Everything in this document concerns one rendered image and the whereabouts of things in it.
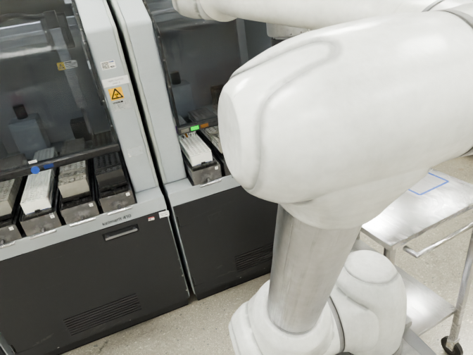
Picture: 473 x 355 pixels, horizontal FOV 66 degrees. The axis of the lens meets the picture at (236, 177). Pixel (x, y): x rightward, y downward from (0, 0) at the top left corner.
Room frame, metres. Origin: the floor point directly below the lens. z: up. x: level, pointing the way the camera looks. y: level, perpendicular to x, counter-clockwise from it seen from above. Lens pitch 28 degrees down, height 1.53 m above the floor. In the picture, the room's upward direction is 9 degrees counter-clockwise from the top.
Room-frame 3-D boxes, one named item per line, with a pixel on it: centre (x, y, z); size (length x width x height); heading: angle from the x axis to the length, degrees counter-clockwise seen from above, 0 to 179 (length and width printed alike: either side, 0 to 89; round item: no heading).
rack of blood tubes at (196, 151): (1.65, 0.19, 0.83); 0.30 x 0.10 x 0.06; 17
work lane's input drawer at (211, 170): (1.78, 0.22, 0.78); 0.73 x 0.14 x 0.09; 17
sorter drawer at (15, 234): (1.52, 1.05, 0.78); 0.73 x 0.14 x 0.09; 17
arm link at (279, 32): (0.87, -0.16, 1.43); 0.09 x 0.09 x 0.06
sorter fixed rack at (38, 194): (1.44, 0.86, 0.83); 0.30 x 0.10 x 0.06; 17
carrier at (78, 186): (1.39, 0.68, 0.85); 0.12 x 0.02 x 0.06; 108
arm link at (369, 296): (0.57, -0.24, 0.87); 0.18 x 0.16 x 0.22; 101
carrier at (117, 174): (1.43, 0.54, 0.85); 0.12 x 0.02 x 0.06; 107
